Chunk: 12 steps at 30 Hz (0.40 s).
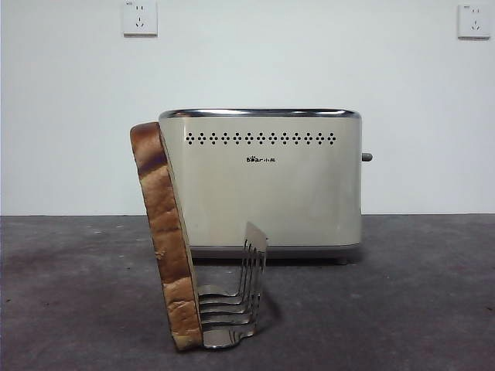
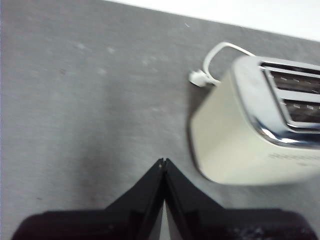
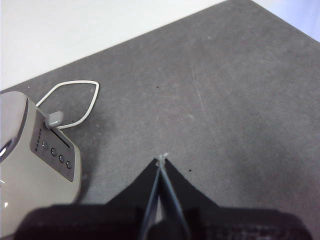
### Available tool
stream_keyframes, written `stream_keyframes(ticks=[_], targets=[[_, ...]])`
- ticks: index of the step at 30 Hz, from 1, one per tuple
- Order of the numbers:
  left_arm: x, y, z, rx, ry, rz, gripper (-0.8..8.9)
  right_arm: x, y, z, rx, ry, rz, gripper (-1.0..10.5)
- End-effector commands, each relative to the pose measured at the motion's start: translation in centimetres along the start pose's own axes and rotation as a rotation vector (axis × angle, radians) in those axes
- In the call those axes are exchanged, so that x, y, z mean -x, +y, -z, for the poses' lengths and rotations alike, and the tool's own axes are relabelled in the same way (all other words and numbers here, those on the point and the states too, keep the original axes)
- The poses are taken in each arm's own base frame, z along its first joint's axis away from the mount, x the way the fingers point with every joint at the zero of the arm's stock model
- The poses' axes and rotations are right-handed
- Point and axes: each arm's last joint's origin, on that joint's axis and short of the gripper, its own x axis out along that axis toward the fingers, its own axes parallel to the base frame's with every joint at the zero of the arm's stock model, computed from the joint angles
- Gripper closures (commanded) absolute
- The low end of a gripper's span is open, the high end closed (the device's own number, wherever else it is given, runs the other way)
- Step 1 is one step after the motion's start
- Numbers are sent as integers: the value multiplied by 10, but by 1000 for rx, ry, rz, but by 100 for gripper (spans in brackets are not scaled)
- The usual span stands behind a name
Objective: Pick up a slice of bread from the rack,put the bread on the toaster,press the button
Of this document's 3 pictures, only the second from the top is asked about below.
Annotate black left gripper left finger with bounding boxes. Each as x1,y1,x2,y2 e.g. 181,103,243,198
11,157,166,240

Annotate cream toaster with chrome top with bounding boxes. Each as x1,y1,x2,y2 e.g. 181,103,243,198
187,56,320,186

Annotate white toaster power cable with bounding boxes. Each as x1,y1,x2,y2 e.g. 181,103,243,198
188,41,256,89

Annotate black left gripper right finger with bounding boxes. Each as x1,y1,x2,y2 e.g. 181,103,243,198
163,157,320,240

